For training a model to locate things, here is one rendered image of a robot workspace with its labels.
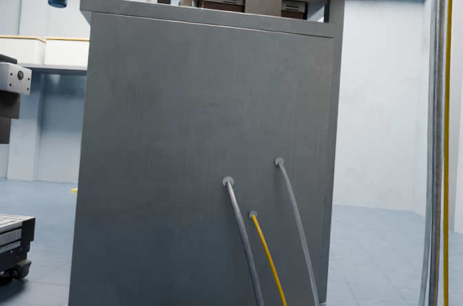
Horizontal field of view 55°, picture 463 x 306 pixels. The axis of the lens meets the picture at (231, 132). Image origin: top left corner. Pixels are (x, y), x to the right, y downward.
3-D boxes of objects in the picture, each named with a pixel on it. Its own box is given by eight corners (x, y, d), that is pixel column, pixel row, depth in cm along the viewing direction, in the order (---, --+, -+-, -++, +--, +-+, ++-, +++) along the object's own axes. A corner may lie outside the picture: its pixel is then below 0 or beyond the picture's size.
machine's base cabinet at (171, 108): (136, 207, 356) (144, 101, 358) (215, 211, 365) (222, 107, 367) (60, 362, 107) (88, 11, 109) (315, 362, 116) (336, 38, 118)
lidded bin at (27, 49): (57, 72, 495) (59, 46, 496) (36, 64, 452) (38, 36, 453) (13, 69, 501) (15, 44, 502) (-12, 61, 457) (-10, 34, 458)
